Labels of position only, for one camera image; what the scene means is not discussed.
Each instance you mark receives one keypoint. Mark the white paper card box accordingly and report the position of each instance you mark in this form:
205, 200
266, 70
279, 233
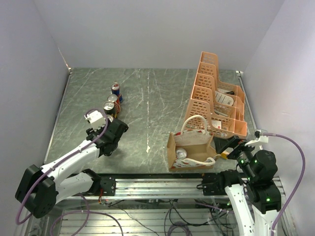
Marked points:
216, 124

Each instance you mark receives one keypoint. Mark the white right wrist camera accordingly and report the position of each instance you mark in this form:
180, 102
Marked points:
260, 139

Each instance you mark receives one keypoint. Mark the white label packet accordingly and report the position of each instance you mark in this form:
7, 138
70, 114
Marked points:
224, 99

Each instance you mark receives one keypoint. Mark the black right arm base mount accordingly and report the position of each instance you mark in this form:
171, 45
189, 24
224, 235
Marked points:
213, 184

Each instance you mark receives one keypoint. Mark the black yellow soda can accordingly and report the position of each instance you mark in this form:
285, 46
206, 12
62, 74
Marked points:
109, 108

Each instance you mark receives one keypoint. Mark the red cola can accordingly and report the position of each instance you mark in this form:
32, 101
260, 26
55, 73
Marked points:
114, 98

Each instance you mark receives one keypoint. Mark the peach plastic file organizer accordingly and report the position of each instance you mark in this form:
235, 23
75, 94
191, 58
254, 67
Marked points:
203, 102

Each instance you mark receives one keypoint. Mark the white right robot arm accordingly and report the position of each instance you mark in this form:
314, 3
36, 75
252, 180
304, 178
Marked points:
256, 203

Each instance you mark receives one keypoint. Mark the blue silver energy drink can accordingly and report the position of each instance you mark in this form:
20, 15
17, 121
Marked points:
116, 89

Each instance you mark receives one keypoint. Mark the purple Fanta can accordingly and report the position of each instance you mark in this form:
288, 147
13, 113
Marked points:
110, 118

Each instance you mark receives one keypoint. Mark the silver top soda can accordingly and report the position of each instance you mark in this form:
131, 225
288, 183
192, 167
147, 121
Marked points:
181, 153

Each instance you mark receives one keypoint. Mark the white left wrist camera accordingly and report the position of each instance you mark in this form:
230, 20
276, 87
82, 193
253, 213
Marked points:
96, 120

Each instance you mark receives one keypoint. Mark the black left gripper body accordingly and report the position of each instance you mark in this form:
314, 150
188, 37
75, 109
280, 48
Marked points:
114, 145

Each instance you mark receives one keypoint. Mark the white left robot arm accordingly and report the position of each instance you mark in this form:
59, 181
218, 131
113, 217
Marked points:
65, 167

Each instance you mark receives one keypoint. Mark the yellow tag block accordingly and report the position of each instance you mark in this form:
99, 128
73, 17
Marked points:
224, 155

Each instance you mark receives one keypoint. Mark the aluminium mounting rail frame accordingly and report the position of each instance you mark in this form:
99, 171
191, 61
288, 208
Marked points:
168, 187

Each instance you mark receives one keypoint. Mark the watermelon print canvas bag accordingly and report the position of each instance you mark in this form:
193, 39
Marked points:
196, 142

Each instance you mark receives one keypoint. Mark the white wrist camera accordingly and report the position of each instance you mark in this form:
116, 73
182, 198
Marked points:
96, 120
260, 139

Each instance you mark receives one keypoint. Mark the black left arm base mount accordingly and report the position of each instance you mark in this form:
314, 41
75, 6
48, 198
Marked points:
104, 187

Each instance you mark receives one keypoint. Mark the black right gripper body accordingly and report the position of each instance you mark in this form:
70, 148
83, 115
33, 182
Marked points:
242, 153

